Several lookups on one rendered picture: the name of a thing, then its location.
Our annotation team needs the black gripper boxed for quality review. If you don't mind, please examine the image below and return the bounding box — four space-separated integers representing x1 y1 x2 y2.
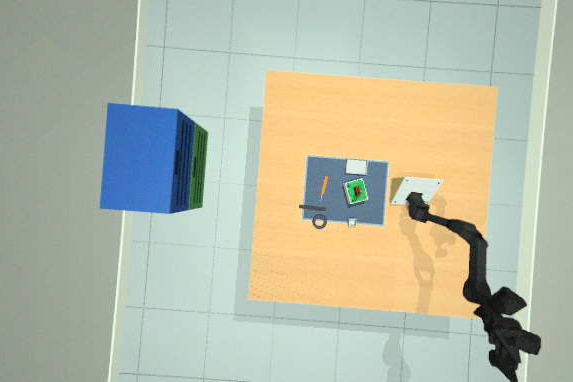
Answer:
483 315 522 382

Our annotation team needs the blue work mat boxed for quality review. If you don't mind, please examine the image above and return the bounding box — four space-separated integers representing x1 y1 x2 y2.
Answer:
302 155 389 226

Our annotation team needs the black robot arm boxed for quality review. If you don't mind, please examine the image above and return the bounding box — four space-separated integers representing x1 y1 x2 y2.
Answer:
405 192 541 355

